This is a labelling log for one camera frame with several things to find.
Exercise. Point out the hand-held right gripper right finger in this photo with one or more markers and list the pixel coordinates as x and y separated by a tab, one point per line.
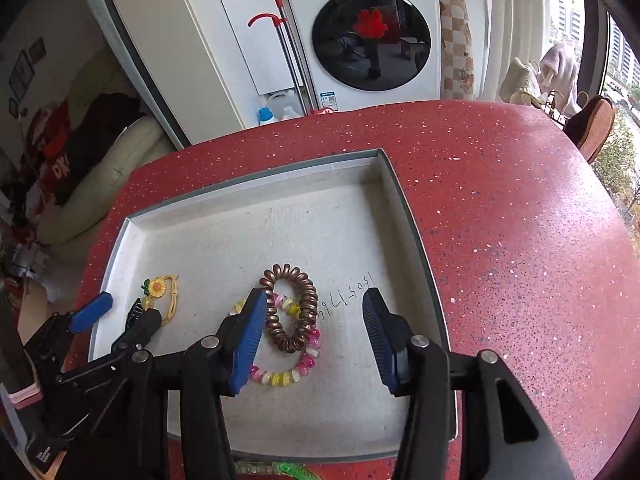
380	345

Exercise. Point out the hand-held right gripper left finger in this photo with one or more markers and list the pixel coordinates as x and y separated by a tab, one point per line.
247	345

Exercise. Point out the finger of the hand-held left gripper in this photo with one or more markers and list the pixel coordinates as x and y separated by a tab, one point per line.
147	324
91	312

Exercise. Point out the black claw hair clip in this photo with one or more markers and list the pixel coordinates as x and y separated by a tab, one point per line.
135	312

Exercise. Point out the green translucent bangle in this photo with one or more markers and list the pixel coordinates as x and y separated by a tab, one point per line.
295	471

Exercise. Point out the white shallow box tray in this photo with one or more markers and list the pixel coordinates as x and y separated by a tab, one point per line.
300	220

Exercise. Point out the cream leather sofa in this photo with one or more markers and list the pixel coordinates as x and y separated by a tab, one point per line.
100	185

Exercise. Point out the red printed clothing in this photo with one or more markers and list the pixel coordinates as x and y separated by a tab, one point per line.
52	160

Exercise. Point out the black clothing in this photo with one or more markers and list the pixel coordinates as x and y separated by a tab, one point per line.
105	125

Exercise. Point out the blue capped detergent bottle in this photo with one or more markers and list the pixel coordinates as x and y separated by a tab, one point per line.
266	117

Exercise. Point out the clear plastic jug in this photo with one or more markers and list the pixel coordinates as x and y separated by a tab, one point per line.
287	107

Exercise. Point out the white tall cabinet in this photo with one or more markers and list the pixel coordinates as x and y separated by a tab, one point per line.
200	35

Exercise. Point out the cream knitted clothing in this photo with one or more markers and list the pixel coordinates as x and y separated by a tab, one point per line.
517	80

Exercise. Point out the brown wooden chair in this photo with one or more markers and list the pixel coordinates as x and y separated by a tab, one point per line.
597	125

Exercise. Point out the checkered hanging cloth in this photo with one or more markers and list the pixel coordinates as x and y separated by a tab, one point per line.
455	35

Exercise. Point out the pink hanging clothing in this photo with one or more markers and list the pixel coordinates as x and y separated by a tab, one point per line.
560	67

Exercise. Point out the large dark picture frame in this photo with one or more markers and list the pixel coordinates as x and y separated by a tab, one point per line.
21	75

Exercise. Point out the medium dark picture frame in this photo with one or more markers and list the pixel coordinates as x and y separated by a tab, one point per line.
36	50

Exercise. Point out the white sliding door frame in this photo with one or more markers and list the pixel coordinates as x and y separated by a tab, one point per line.
515	10

